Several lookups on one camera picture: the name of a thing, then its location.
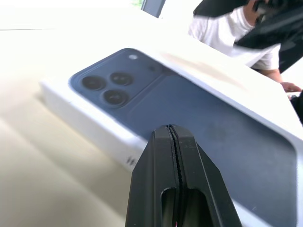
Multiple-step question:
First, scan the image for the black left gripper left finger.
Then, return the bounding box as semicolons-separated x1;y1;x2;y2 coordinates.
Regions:
125;124;182;227

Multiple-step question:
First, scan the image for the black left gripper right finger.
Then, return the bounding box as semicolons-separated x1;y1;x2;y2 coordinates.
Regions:
170;124;242;227

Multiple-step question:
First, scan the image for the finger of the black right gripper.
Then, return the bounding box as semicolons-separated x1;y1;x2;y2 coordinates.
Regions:
193;0;248;18
233;14;303;74

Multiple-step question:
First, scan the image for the dark blue smartphone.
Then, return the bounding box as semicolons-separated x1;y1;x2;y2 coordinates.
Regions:
68;48;298;225

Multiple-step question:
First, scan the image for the bare hand of person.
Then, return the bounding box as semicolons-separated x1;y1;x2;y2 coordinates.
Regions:
281;81;303;93

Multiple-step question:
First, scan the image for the person in white t-shirt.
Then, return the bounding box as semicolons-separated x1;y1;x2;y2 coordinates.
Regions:
188;0;285;71

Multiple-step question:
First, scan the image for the small black object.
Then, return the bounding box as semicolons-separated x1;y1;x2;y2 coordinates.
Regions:
289;90;303;114

